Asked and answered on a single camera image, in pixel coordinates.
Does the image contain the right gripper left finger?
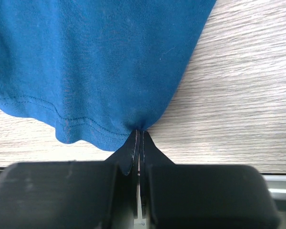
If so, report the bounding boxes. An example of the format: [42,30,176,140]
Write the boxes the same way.
[0,131,140,229]

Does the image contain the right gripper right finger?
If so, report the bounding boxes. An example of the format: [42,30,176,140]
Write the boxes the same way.
[139,132,280,229]

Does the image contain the dark blue t shirt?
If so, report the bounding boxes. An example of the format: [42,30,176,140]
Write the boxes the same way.
[0,0,215,151]

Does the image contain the aluminium frame rail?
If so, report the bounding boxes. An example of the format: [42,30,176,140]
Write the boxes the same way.
[0,170,286,229]

